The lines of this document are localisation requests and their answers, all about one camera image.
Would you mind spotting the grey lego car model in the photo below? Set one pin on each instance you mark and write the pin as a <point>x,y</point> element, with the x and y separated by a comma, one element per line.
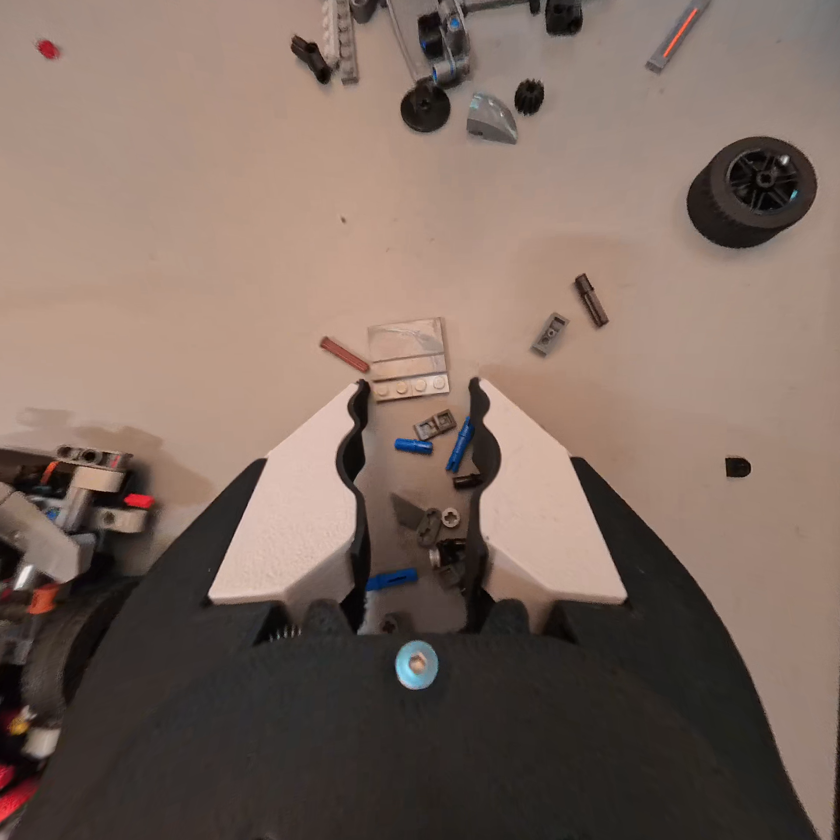
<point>65,518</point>

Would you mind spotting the grey lego tile orange stripe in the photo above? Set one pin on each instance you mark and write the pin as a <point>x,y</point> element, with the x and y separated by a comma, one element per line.
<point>676,36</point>

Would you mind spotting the black lego tyre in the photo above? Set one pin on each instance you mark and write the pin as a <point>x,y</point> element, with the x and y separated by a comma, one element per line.
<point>728,216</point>

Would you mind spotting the pile of dark lego pieces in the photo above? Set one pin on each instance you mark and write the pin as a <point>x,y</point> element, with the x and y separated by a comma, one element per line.
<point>425,108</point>

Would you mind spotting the group of small lego connectors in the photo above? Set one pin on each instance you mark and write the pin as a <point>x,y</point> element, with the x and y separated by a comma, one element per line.
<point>413,446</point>

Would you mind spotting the dark grey smooth lego tile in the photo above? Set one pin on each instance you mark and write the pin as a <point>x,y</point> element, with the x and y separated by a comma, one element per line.
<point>410,369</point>

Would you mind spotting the red round lego stud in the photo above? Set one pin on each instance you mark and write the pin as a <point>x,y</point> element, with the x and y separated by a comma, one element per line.
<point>47,49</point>

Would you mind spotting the brown lego axle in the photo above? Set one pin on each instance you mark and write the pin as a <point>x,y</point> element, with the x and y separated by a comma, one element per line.
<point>344,354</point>

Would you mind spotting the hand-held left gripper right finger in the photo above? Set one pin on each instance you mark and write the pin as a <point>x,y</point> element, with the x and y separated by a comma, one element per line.
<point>544,525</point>

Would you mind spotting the black d-shaped lego piece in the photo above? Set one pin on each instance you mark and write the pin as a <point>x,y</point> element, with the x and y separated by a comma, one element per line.
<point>737,467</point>

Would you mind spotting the black lego axle pin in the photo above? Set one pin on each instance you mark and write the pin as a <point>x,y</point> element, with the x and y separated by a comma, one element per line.
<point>592,300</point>

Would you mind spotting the dark grey wide lego tile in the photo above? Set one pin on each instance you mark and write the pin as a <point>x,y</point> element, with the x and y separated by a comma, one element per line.
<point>407,340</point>

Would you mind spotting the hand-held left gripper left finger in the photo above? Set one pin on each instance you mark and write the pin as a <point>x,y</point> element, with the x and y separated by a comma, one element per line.
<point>282,525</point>

